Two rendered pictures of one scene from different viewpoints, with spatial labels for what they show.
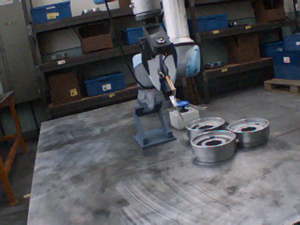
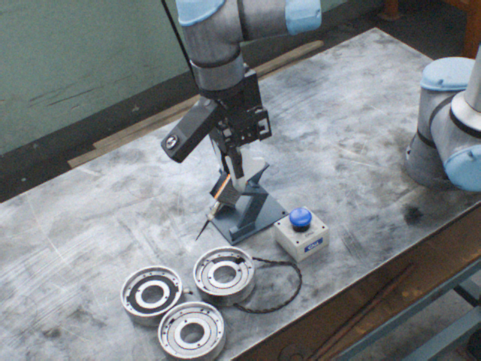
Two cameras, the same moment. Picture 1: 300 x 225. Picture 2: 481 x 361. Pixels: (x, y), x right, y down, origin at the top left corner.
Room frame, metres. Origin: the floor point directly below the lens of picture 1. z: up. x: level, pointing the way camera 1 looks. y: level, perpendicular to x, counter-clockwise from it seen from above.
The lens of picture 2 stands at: (0.73, -0.83, 1.69)
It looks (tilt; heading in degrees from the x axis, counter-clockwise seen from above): 43 degrees down; 78
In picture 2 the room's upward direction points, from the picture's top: 9 degrees counter-clockwise
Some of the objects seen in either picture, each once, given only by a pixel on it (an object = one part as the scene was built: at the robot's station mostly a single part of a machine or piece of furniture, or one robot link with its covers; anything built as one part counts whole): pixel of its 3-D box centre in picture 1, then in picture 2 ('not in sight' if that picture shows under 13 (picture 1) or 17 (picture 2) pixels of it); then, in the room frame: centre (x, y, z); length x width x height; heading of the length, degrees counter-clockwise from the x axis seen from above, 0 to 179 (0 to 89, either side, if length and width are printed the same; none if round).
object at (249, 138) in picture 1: (248, 132); (192, 335); (0.75, -0.22, 0.82); 0.10 x 0.10 x 0.04
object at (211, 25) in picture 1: (206, 23); not in sight; (4.81, -1.02, 1.11); 0.52 x 0.38 x 0.22; 105
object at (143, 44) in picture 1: (152, 35); (232, 109); (0.91, -0.04, 1.09); 0.09 x 0.08 x 0.12; 10
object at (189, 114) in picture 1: (183, 117); (304, 232); (0.99, -0.09, 0.82); 0.08 x 0.07 x 0.05; 15
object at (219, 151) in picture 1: (213, 146); (153, 297); (0.71, -0.12, 0.82); 0.10 x 0.10 x 0.04
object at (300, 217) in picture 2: (183, 109); (301, 223); (0.99, -0.09, 0.85); 0.04 x 0.04 x 0.05
